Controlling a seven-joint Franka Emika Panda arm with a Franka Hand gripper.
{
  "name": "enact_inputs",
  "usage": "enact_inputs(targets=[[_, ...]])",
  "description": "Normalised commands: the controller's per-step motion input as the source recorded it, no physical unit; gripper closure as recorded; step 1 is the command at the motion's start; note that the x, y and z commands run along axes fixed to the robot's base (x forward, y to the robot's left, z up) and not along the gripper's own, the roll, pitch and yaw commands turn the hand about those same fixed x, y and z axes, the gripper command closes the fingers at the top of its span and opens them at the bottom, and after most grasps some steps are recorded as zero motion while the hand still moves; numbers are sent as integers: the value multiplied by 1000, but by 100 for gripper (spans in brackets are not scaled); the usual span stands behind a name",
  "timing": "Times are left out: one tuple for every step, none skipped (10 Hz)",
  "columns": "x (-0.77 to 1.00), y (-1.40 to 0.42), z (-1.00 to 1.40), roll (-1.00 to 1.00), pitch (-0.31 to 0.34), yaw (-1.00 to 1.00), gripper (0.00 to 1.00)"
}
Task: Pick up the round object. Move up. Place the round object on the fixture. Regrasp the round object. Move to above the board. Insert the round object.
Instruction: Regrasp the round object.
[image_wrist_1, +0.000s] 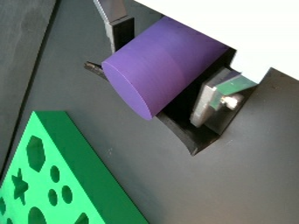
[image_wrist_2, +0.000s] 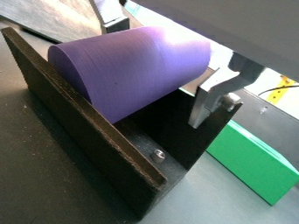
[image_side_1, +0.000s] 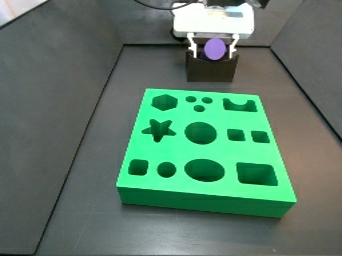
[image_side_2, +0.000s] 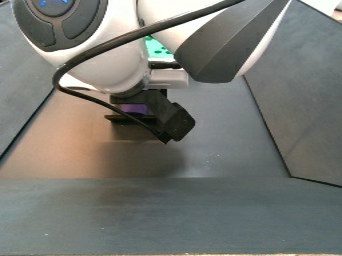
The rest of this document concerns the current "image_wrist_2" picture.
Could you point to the purple cylinder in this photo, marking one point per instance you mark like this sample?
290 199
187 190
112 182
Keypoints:
125 69

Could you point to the black curved cradle holder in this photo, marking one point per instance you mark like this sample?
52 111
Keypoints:
144 152

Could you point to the yellow bracket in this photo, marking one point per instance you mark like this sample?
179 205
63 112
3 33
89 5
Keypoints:
280 89

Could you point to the green foam shape board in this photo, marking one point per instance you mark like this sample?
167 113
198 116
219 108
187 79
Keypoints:
258 148

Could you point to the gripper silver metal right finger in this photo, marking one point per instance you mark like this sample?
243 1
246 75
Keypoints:
207 100

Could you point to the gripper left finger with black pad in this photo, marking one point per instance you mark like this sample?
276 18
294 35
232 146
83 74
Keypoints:
109 14

